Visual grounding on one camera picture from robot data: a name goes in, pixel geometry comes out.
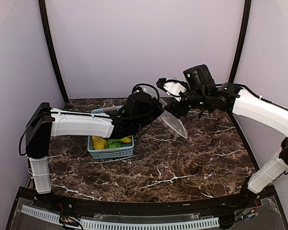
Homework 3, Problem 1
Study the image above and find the clear dotted zip bag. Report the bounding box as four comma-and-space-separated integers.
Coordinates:
156, 98, 188, 139

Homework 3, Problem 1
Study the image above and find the green toy watermelon ball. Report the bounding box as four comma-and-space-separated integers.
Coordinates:
105, 139, 123, 149

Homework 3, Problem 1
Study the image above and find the yellow toy banana bunch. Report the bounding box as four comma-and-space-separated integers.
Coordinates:
119, 136, 132, 144

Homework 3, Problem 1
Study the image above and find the black frame post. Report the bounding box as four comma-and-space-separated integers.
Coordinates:
38, 0, 69, 104
228, 0, 252, 83

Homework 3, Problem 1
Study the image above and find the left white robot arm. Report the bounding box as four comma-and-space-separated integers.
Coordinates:
18, 92, 164, 209

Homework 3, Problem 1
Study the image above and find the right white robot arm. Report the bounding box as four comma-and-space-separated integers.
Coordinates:
157, 65, 288, 208

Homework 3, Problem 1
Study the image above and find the yellow toy pear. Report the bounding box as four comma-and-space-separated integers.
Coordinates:
92, 136, 107, 150

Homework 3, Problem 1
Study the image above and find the black front rail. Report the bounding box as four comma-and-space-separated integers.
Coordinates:
14, 189, 279, 220

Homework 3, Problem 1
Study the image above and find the left black frame post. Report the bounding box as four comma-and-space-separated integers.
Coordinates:
38, 0, 69, 104

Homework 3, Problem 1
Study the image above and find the blue perforated plastic basket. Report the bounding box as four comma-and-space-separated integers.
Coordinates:
87, 106, 135, 161

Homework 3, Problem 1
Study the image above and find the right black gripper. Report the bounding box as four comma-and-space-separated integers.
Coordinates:
164, 80, 209, 118

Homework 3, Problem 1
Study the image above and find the right black frame post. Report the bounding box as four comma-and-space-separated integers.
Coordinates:
228, 0, 252, 83

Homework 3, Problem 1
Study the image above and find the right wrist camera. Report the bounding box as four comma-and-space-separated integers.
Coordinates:
156, 78, 187, 98

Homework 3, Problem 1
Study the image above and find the grey slotted cable duct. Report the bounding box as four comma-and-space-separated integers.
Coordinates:
21, 205, 220, 230

